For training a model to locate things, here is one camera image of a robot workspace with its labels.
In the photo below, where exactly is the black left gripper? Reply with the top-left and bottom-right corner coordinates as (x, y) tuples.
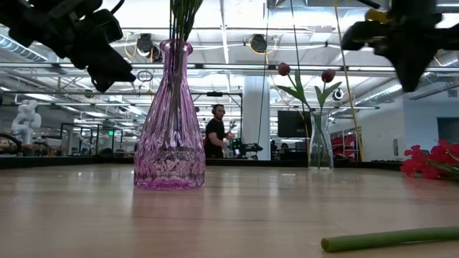
(6, 0), (137, 93)

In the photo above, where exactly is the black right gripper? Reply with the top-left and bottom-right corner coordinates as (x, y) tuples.
(340, 14), (459, 92)

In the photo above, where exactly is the pink ribbed glass vase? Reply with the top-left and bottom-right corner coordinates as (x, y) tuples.
(133, 39), (207, 191)

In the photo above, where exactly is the pink artificial flower spray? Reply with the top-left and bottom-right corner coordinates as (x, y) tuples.
(177, 0), (204, 47)

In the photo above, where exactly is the red artificial flower spray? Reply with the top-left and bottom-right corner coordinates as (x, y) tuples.
(399, 138), (459, 181)

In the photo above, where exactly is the green flower stem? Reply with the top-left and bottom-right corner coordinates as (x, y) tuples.
(320, 226), (459, 253)

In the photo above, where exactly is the clear glass vase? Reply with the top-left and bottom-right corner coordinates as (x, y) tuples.
(308, 110), (335, 170)

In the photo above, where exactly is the red storage rack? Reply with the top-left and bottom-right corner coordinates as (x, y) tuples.
(331, 134), (361, 161)

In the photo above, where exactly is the person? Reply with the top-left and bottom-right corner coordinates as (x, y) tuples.
(203, 103), (236, 159)

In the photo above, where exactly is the black flat screen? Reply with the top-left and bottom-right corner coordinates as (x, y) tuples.
(277, 110), (312, 139)

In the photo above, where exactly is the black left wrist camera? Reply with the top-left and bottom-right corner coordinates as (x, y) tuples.
(77, 7), (125, 46)

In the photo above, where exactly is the black framed enclosure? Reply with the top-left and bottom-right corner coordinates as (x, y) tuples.
(60, 123), (125, 157)

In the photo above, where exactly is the black ceiling cable reel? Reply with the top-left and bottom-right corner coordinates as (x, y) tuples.
(136, 32), (154, 54)
(250, 34), (268, 54)

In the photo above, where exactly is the yellow hanging cable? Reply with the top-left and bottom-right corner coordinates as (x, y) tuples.
(333, 0), (365, 162)

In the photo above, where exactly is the black curved hose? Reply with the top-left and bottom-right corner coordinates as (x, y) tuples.
(0, 132), (23, 156)

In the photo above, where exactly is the grey overhead rail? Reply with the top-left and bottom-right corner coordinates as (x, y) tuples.
(0, 61), (459, 72)

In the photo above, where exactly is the black hanging cable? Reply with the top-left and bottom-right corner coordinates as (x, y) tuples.
(256, 0), (270, 145)

